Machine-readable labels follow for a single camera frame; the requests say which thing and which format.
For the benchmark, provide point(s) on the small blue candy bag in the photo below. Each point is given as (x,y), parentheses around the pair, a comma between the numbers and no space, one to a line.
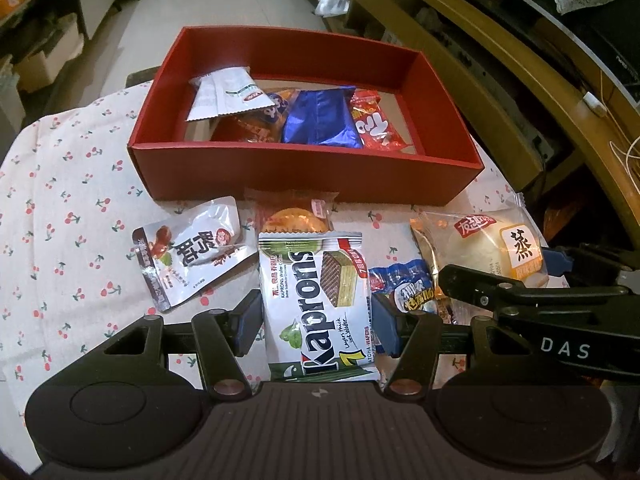
(409,285)

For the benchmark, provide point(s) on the white storage box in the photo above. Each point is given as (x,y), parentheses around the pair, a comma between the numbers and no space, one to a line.
(59,44)

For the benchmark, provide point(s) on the shiny blue foil packet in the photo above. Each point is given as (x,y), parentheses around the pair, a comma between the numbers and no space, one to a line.
(322,117)

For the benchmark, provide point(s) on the orange blue tofu snack bag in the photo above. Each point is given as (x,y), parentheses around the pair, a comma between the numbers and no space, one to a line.
(265,125)

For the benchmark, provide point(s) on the wooden tv cabinet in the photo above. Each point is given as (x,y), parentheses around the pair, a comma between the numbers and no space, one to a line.
(555,118)

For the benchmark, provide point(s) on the cherry print tablecloth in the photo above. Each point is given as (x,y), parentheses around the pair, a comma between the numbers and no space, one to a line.
(70,200)

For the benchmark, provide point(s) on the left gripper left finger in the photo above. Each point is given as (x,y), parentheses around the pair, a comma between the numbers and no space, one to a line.
(220,338)

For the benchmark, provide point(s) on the red snack bag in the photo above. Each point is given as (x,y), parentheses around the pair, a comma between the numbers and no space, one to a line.
(375,130)

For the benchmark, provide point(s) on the Kaprons wafer packet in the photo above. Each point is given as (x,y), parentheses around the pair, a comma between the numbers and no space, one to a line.
(317,307)

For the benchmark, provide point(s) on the steamed cake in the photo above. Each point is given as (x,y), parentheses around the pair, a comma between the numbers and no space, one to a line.
(502,241)

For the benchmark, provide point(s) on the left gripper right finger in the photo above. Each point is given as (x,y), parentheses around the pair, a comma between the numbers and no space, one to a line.
(411,337)

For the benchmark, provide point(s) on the red cardboard box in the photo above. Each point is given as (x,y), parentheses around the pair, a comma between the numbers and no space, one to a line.
(181,160)

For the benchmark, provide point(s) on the round pastry in red wrapper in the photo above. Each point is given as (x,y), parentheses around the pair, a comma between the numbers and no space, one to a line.
(292,211)

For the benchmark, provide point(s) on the white duck snack pouch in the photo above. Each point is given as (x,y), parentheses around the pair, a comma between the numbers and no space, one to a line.
(179,256)

